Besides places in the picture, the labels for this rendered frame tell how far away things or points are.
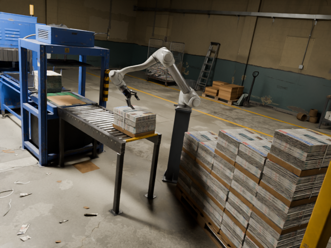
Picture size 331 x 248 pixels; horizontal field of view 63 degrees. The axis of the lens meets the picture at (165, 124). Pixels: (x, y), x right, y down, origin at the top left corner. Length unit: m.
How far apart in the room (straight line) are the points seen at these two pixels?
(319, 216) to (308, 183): 0.42
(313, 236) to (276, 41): 8.24
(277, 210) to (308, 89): 7.28
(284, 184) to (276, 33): 7.90
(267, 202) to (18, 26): 5.05
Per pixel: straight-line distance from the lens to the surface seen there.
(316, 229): 1.74
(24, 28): 5.85
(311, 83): 9.17
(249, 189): 2.30
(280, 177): 2.06
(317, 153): 2.00
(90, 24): 12.46
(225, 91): 9.08
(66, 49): 3.60
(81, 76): 4.44
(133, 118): 2.67
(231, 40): 10.31
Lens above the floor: 1.81
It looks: 18 degrees down
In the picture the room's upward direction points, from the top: 8 degrees clockwise
